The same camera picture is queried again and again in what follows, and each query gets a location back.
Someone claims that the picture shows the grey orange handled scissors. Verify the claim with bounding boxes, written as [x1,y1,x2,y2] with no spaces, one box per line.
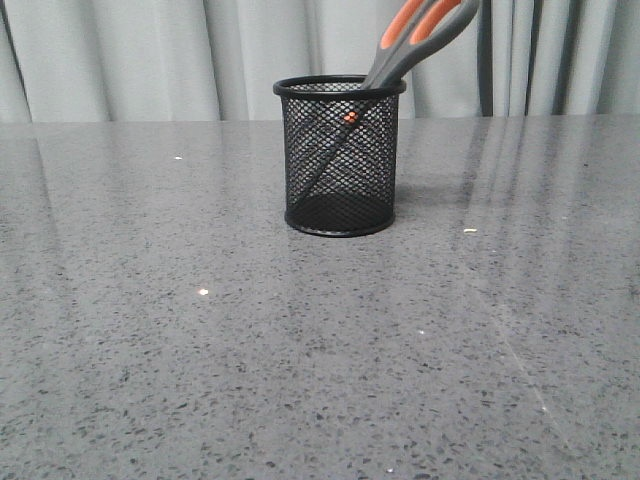
[294,0,482,209]

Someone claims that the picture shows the grey white curtain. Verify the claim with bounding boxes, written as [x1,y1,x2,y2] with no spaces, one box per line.
[1,1,639,123]

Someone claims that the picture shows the black mesh wire bucket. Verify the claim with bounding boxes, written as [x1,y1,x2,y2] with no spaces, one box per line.
[273,75,406,238]

